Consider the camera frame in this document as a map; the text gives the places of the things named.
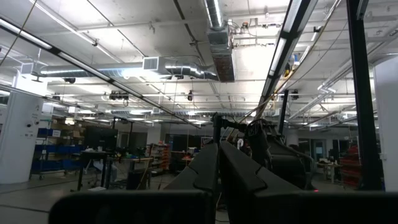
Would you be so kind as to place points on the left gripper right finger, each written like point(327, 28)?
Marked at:
point(242, 186)

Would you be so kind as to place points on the round silver ceiling duct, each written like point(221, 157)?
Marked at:
point(183, 70)

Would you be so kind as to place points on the black monitor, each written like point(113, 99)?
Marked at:
point(101, 138)

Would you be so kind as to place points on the white pillar with signs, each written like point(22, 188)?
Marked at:
point(18, 140)

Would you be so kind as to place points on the light wooden table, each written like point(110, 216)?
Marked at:
point(329, 165)

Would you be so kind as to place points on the blue storage bins shelf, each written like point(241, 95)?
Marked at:
point(59, 149)

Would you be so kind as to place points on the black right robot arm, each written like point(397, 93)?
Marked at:
point(286, 165)

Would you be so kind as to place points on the plain white pillar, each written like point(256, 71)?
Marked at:
point(388, 124)

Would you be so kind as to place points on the black desk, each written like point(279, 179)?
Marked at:
point(93, 154)

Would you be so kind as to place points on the red bin rack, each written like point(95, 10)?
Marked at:
point(350, 168)

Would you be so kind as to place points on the shelf with red items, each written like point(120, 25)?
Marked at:
point(158, 157)

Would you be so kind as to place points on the rectangular ceiling duct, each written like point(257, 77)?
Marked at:
point(222, 53)

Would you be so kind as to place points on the thin black frame post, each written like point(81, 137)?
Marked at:
point(217, 130)
point(283, 112)

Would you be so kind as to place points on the black floor box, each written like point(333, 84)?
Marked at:
point(138, 180)

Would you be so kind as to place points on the thick black frame post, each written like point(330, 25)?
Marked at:
point(363, 93)

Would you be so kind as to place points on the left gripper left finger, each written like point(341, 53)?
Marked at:
point(199, 174)

